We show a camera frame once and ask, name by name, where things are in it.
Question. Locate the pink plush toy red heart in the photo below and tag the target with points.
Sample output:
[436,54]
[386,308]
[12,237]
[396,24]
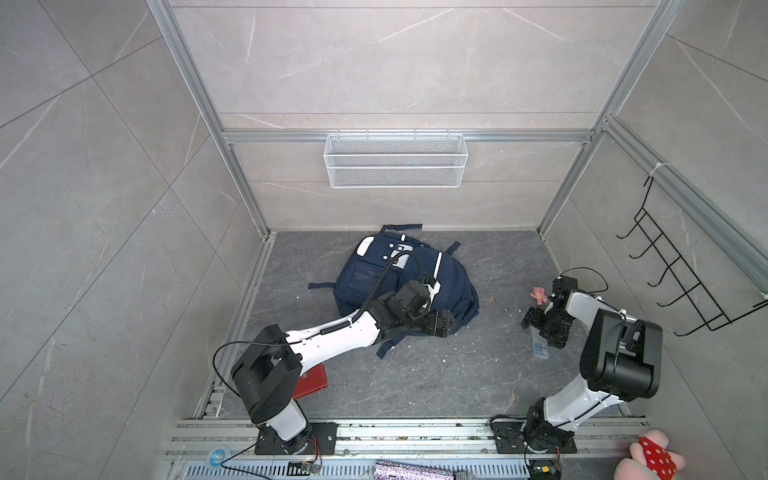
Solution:
[650,459]

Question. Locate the navy blue student backpack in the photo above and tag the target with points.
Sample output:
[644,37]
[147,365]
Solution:
[386,261]

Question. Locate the purple glitter microphone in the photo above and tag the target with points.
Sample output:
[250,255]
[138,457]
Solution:
[387,470]

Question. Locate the white wire mesh basket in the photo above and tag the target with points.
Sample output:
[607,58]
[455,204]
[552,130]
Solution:
[403,160]

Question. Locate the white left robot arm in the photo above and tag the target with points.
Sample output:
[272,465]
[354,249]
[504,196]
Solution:
[267,373]

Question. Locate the red wallet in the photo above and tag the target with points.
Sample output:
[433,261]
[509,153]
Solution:
[314,380]

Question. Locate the black wall hook rack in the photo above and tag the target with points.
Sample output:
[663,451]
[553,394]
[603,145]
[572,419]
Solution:
[690,288]

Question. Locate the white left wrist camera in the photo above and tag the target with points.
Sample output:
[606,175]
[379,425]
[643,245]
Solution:
[433,287]

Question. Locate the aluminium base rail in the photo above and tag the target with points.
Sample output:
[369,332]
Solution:
[350,448]

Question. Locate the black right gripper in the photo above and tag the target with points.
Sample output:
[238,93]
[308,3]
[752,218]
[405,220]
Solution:
[534,317]

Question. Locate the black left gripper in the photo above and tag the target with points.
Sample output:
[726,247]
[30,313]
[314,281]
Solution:
[436,326]

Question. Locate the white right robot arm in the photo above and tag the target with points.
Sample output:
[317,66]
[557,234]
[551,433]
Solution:
[620,361]

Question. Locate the small pink toy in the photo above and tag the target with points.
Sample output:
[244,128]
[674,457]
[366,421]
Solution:
[539,295]

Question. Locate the clear plastic ruler case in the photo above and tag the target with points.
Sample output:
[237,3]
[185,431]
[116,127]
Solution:
[540,346]

